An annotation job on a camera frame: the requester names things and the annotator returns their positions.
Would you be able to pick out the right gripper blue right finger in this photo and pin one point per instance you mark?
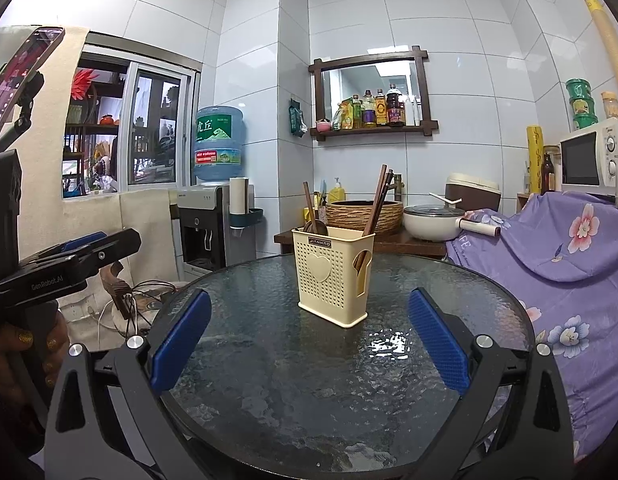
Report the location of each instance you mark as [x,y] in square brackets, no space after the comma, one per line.
[444,349]

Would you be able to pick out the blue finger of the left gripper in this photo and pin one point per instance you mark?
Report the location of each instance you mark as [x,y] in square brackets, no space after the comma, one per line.
[82,241]

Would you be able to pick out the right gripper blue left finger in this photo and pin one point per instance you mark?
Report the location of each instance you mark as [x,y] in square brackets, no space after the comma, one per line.
[175,333]

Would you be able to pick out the brown wooden chopstick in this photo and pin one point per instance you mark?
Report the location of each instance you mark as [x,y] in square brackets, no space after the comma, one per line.
[377,202]

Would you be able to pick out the black chopstick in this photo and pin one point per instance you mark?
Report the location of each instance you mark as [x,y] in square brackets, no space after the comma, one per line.
[384,190]

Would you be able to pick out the left hand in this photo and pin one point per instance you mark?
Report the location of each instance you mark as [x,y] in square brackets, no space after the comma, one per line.
[15,341]

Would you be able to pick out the round glass table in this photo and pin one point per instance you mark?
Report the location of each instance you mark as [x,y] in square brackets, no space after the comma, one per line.
[272,391]

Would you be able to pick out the white water dispenser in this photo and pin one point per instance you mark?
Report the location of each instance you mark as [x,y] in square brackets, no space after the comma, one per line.
[208,242]

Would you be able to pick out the dark wooden side table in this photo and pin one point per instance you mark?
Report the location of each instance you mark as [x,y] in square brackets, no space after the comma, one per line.
[399,243]

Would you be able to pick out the white pan with lid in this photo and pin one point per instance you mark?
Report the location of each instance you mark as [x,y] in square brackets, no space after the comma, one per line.
[440,224]

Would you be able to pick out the cream plastic utensil holder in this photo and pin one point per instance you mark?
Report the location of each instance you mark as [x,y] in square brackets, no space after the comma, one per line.
[333,274]

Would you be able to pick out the paper cup stack holder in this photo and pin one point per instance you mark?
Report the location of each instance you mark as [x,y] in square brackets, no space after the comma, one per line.
[242,213]

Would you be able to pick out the purple floral cloth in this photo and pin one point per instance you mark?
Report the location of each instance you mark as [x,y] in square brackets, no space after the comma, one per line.
[559,258]

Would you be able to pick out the blue water bottle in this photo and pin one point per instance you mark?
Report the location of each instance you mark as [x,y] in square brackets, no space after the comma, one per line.
[217,144]

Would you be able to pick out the brown white rice cooker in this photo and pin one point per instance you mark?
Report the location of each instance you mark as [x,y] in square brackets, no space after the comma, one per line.
[472,193]

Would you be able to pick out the woven basket sink bowl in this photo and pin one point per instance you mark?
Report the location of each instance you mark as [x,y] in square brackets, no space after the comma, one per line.
[353,215]

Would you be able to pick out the brass faucet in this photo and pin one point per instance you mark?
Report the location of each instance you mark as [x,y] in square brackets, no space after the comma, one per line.
[397,186]

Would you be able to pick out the wooden spoon in holder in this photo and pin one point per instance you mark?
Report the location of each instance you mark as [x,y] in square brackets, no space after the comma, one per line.
[314,225]

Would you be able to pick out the yellow soap dispenser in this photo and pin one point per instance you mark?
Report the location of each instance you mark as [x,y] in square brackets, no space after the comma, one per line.
[337,193]

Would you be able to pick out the dark glass bottle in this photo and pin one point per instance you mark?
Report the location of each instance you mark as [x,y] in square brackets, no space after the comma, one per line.
[547,174]

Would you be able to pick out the yellow roll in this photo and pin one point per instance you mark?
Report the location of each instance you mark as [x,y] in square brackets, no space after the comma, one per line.
[535,158]

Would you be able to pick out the white microwave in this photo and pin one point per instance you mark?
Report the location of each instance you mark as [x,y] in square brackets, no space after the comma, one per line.
[590,159]

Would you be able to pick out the wooden framed mirror shelf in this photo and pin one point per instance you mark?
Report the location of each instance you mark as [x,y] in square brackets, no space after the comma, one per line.
[385,92]

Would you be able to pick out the green instant noodle cups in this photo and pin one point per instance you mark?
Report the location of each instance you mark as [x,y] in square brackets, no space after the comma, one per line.
[581,103]

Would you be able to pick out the tall beige paper roll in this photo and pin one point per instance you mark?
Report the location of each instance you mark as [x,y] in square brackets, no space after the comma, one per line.
[606,30]

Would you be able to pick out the smartphone on mount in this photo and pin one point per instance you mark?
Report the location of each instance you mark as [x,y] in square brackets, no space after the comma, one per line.
[21,80]

